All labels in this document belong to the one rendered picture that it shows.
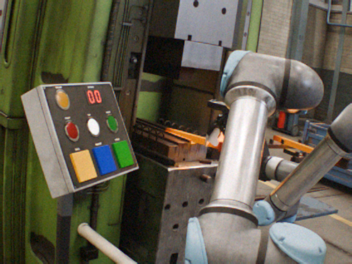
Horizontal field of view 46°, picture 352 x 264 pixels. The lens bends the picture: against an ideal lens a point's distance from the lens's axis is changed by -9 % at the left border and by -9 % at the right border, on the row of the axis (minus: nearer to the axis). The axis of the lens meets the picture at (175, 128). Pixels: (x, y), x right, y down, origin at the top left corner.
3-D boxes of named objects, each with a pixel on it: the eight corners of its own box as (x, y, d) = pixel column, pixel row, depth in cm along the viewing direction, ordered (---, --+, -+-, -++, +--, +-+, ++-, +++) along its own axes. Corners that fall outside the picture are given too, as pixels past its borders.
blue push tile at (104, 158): (117, 169, 124) (108, 144, 124) (103, 174, 117) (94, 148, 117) (112, 171, 125) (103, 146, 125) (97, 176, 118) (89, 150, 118)
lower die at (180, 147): (205, 160, 178) (209, 139, 176) (166, 163, 164) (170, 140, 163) (141, 134, 208) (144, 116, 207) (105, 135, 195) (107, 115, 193)
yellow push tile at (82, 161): (97, 176, 115) (88, 149, 115) (81, 182, 108) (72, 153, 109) (92, 177, 116) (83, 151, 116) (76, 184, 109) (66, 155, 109)
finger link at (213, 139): (207, 154, 159) (222, 136, 156) (198, 143, 163) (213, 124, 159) (212, 155, 162) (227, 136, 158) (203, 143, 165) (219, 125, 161)
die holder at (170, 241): (220, 257, 191) (239, 162, 183) (153, 276, 165) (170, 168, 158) (144, 213, 231) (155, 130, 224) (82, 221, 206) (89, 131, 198)
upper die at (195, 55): (219, 70, 171) (223, 46, 170) (181, 66, 158) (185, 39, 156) (153, 58, 202) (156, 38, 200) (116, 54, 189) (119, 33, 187)
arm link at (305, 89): (338, 65, 93) (308, 87, 141) (292, 55, 95) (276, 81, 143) (331, 115, 93) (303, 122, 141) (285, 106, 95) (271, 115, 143)
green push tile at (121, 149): (134, 163, 133) (126, 139, 134) (122, 168, 126) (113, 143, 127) (129, 165, 134) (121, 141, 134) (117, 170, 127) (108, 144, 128)
